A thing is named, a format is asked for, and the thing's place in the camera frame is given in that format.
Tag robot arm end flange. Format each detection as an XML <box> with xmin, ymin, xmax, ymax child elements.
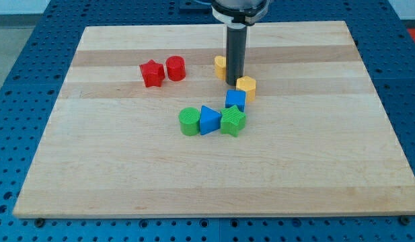
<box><xmin>211</xmin><ymin>0</ymin><xmax>271</xmax><ymax>29</ymax></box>

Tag green star block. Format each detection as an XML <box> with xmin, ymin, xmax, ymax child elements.
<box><xmin>220</xmin><ymin>105</ymin><xmax>246</xmax><ymax>137</ymax></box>

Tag red star block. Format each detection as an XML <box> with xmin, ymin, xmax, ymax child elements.
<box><xmin>139</xmin><ymin>60</ymin><xmax>165</xmax><ymax>87</ymax></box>

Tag blue triangle block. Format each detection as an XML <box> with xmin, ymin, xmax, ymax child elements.
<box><xmin>200</xmin><ymin>106</ymin><xmax>222</xmax><ymax>135</ymax></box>

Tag green cylinder block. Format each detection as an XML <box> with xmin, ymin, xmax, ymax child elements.
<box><xmin>178</xmin><ymin>107</ymin><xmax>200</xmax><ymax>136</ymax></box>

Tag blue cube block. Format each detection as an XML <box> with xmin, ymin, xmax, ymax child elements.
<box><xmin>225</xmin><ymin>89</ymin><xmax>246</xmax><ymax>112</ymax></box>

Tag yellow hexagon block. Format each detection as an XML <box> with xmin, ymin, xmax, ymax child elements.
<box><xmin>236</xmin><ymin>76</ymin><xmax>256</xmax><ymax>103</ymax></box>

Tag yellow half-round block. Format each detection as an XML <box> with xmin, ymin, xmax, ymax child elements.
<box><xmin>214</xmin><ymin>56</ymin><xmax>226</xmax><ymax>81</ymax></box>

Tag wooden board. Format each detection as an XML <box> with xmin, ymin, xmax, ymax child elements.
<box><xmin>13</xmin><ymin>21</ymin><xmax>415</xmax><ymax>218</ymax></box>

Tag red cylinder block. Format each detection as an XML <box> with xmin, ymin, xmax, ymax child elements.
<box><xmin>165</xmin><ymin>56</ymin><xmax>186</xmax><ymax>81</ymax></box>

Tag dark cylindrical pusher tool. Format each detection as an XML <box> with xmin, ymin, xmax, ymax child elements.
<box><xmin>225</xmin><ymin>27</ymin><xmax>247</xmax><ymax>86</ymax></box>

